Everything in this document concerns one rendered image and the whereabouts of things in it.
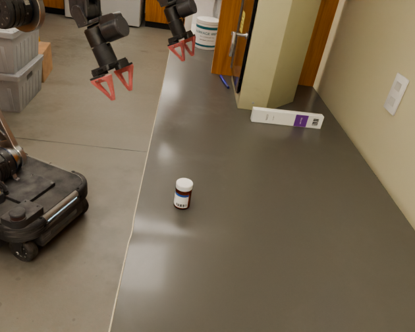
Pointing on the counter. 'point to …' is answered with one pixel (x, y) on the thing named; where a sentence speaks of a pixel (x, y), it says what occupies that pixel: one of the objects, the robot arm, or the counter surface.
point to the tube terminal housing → (276, 53)
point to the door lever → (234, 41)
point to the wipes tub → (206, 32)
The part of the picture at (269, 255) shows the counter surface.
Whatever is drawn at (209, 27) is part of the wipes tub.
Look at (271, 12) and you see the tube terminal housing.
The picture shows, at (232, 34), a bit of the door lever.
